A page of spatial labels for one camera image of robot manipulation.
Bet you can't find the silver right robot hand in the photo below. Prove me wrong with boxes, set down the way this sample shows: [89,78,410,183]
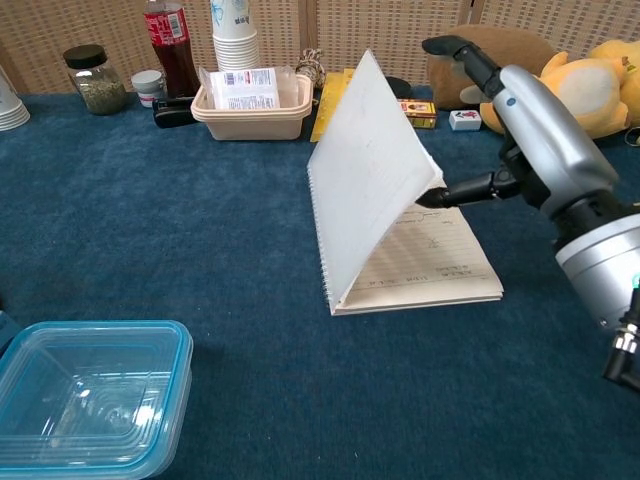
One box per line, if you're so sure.
[414,34,627,242]

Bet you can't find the white spiral notebook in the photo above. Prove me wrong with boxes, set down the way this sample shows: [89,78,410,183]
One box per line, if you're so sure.
[305,48,505,317]

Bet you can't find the yellow duck plush toy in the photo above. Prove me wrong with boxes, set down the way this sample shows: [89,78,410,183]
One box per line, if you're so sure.
[479,51,631,140]

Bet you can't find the white mahjong tile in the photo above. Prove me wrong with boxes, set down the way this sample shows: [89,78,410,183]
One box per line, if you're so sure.
[448,109,484,133]

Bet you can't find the brown plush toy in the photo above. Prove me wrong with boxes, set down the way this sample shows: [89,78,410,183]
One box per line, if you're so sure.
[427,25,559,99]

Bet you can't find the plain yellow plush toy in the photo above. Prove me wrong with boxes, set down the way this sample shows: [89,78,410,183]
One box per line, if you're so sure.
[587,39,640,127]

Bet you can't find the red and yellow card box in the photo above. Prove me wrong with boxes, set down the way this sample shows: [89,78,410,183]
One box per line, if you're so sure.
[397,98,438,131]

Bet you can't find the black round disc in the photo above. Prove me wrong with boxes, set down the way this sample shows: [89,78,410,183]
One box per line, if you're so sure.
[384,76,414,100]

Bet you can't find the yellow block with round holes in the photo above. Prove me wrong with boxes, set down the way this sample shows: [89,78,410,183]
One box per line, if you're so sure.
[309,69,357,145]

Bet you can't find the woven bamboo folding screen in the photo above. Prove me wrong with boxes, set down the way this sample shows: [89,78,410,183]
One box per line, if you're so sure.
[0,0,640,96]

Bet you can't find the beige plastic tray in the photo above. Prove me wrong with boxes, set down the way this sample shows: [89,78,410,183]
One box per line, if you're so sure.
[190,74,315,142]

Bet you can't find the clear packet with white label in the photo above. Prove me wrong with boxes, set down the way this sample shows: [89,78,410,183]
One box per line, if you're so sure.
[198,66,282,112]

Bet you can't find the blue carpet table cover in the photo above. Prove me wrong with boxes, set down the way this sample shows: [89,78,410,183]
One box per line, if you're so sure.
[0,84,640,480]

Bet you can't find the tall white paper cup stack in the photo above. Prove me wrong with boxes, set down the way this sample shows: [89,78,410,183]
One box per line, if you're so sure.
[209,0,262,73]

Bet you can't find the black stapler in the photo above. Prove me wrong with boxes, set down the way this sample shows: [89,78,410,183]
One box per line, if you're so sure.
[152,97,197,130]

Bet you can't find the cola bottle with red cap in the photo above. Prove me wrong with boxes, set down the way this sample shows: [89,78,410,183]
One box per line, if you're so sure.
[143,0,202,99]

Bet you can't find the small white plastic jar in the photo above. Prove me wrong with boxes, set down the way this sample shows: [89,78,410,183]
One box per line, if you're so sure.
[131,69,167,109]

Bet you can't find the glass jar with black lid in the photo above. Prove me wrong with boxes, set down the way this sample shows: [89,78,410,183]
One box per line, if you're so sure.
[62,44,128,117]

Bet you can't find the clear blue-rimmed plastic container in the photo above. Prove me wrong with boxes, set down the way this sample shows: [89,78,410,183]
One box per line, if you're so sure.
[0,319,195,480]

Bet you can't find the short white paper cup stack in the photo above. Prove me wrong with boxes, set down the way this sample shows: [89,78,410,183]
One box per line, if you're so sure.
[0,67,31,133]

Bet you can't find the bundle of twine rope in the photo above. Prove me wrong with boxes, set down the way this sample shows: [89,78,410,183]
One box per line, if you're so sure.
[294,47,328,92]

